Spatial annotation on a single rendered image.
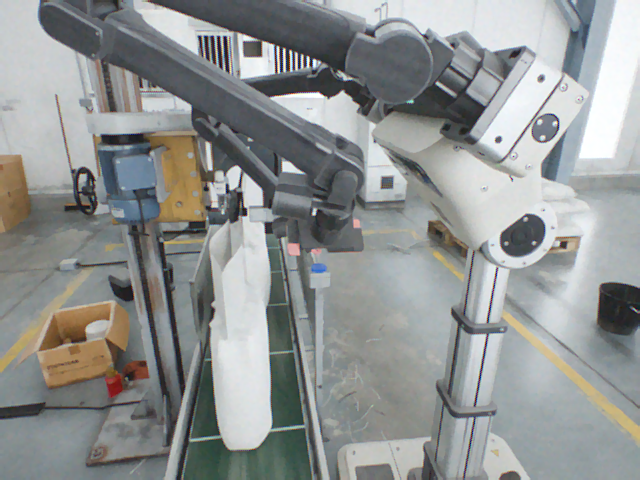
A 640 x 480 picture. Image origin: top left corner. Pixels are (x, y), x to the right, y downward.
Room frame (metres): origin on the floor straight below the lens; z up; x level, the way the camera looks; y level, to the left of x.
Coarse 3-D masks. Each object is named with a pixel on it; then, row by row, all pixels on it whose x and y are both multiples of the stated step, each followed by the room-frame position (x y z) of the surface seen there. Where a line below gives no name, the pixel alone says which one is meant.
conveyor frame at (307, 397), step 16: (288, 272) 2.17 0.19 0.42; (288, 288) 2.05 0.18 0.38; (304, 352) 1.38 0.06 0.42; (192, 368) 1.28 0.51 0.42; (304, 368) 1.28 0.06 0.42; (192, 384) 1.21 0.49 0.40; (304, 384) 1.27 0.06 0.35; (192, 400) 1.17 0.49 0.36; (304, 400) 1.23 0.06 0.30; (192, 416) 1.14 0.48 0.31; (304, 416) 1.08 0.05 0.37; (176, 432) 0.97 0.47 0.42; (176, 448) 0.91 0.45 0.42; (320, 448) 0.90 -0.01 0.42; (176, 464) 0.87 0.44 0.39; (320, 464) 0.85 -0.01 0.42
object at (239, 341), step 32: (224, 256) 1.23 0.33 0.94; (224, 288) 0.88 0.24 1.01; (256, 288) 1.23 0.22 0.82; (224, 320) 0.92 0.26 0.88; (256, 320) 1.02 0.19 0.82; (224, 352) 0.91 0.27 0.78; (256, 352) 0.93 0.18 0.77; (224, 384) 0.90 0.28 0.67; (256, 384) 0.92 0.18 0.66; (224, 416) 0.91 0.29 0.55; (256, 416) 0.92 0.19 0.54
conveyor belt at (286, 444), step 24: (288, 336) 1.56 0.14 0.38; (288, 360) 1.38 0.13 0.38; (288, 384) 1.23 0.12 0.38; (288, 408) 1.11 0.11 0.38; (192, 432) 1.00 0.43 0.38; (216, 432) 1.00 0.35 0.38; (288, 432) 1.00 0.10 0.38; (192, 456) 0.91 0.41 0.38; (216, 456) 0.91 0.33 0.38; (240, 456) 0.91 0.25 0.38; (264, 456) 0.91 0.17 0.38; (288, 456) 0.91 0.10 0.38
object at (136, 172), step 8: (120, 160) 1.08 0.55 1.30; (128, 160) 1.09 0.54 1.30; (136, 160) 1.10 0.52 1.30; (144, 160) 1.12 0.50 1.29; (152, 160) 1.13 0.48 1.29; (120, 168) 1.08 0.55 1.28; (128, 168) 1.09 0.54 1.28; (136, 168) 1.10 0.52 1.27; (144, 168) 1.11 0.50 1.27; (152, 168) 1.13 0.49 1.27; (120, 176) 1.08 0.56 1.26; (128, 176) 1.09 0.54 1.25; (136, 176) 1.10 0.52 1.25; (144, 176) 1.11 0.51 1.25; (152, 176) 1.12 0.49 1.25; (120, 184) 1.08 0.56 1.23; (128, 184) 1.09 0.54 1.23; (136, 184) 1.10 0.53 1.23; (144, 184) 1.11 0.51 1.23; (152, 184) 1.12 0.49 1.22; (136, 192) 1.12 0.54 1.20
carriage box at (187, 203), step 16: (96, 144) 1.32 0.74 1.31; (160, 144) 1.36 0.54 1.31; (176, 144) 1.37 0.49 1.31; (192, 144) 1.37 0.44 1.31; (176, 160) 1.36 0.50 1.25; (192, 160) 1.37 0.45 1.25; (192, 176) 1.37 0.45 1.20; (176, 192) 1.36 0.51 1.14; (192, 192) 1.37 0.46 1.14; (208, 192) 1.53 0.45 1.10; (160, 208) 1.35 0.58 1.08; (176, 208) 1.36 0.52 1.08; (192, 208) 1.37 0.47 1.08
